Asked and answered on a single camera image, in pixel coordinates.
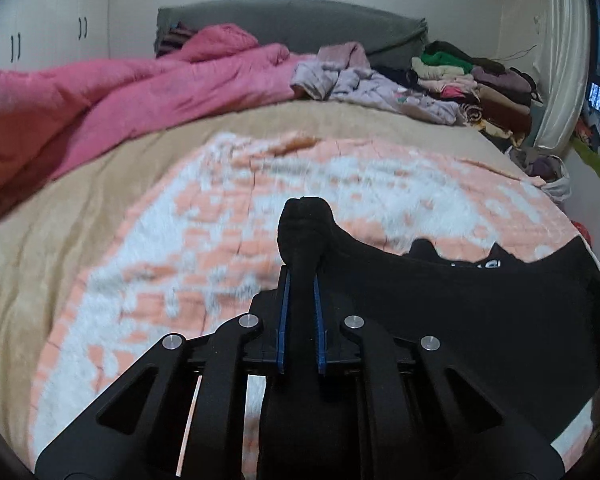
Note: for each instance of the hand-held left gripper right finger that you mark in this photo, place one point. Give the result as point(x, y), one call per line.
point(321, 330)

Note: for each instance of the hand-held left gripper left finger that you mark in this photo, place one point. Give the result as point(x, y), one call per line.
point(283, 325)

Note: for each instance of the black sweater with orange cuffs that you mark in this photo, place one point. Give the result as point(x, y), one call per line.
point(455, 310)

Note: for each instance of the stack of folded clothes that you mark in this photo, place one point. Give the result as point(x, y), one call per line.
point(495, 95)

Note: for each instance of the small red object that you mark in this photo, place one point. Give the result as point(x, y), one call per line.
point(584, 234)

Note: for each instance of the white plastic bag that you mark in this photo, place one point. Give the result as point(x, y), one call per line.
point(555, 180)

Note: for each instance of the green cloth strip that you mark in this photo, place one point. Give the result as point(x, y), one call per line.
point(592, 160)

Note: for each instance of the peach white plaid blanket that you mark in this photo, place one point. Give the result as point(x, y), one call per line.
point(180, 235)

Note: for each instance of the white curtain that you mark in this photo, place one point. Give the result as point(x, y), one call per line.
point(565, 60)

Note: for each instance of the lavender printed garment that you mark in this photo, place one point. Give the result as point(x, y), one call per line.
point(370, 87)

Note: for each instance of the beige bed sheet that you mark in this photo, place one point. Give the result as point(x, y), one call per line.
point(55, 210)

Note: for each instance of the dark navy garment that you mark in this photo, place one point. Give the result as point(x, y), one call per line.
point(397, 76)

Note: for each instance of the dusty pink garment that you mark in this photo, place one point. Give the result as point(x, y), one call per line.
point(342, 55)

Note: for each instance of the pink duvet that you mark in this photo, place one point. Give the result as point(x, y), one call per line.
point(105, 100)

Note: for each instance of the grey padded headboard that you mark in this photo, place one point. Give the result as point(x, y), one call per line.
point(290, 20)

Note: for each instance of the dark striped garment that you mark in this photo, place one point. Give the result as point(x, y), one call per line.
point(172, 40)

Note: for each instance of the white wardrobe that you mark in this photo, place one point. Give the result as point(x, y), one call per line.
point(45, 10)

